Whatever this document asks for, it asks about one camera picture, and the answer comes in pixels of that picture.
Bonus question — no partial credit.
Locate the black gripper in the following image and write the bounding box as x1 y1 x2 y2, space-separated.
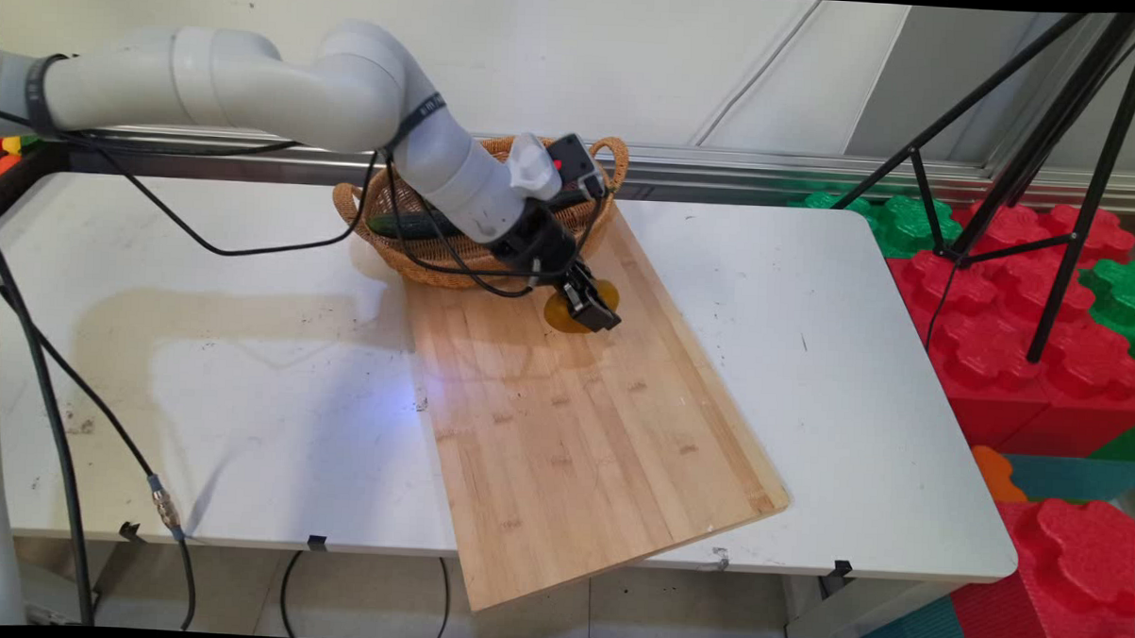
486 199 627 334

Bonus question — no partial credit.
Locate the bamboo cutting board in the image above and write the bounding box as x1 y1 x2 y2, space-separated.
392 195 801 624

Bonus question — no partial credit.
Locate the dark green cucumber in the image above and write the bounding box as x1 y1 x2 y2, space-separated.
368 178 611 248

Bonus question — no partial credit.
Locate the green foam block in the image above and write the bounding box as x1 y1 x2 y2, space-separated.
785 189 965 263
1075 259 1135 361

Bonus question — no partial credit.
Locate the large red foam block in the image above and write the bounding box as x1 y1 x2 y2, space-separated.
879 198 1135 460

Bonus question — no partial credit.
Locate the orange foam piece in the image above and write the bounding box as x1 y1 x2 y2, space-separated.
971 445 1032 505

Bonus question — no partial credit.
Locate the black tripod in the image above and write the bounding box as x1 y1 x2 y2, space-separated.
826 3 1135 368

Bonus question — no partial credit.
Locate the teal foam mat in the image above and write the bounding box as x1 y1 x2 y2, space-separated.
1000 453 1135 506

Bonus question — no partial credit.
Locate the black wrist camera white mount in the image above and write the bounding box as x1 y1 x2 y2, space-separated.
508 131 609 206

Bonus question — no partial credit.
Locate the tan wicker basket with handles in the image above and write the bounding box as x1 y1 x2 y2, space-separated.
330 126 630 296

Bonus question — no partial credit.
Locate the aluminium rail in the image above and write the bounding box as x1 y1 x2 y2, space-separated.
63 109 1135 213

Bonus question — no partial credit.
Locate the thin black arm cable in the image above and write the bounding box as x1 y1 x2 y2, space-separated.
0 77 581 302

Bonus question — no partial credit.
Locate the black cable under table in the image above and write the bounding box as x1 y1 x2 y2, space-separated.
277 549 455 638

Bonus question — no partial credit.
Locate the cable with metal connector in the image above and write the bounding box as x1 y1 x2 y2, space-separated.
0 280 209 631

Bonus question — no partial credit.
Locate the thick black cable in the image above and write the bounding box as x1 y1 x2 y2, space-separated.
0 241 110 629

